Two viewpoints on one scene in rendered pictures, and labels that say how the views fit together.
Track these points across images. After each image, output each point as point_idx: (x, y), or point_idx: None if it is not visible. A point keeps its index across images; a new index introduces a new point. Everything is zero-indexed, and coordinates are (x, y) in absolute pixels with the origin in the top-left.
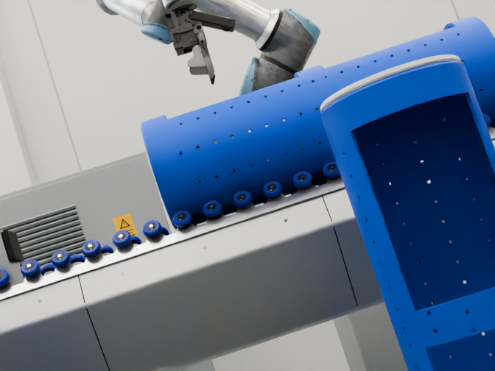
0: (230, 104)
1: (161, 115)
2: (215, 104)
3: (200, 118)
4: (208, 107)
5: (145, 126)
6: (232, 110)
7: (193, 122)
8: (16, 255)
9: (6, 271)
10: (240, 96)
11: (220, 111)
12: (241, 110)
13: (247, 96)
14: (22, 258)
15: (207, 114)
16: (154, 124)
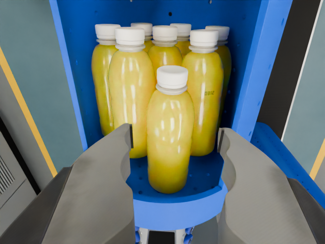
0: (265, 68)
1: (192, 205)
2: (247, 104)
3: (252, 127)
4: (245, 117)
5: (218, 211)
6: (271, 65)
7: (249, 138)
8: (169, 234)
9: (191, 227)
10: (264, 39)
11: (262, 91)
12: (279, 43)
13: (274, 20)
14: (154, 231)
15: (254, 117)
16: (220, 202)
